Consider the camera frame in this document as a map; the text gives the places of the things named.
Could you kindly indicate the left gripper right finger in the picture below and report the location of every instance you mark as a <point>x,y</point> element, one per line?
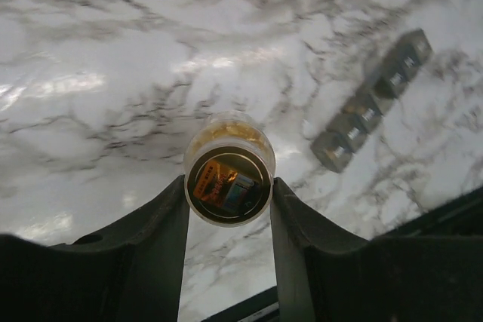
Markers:
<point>377,276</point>

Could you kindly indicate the clear jar of yellow pills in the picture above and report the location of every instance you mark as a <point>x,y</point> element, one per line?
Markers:
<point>229,168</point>

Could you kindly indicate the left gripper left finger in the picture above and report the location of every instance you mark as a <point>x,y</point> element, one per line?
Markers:
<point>130,270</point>

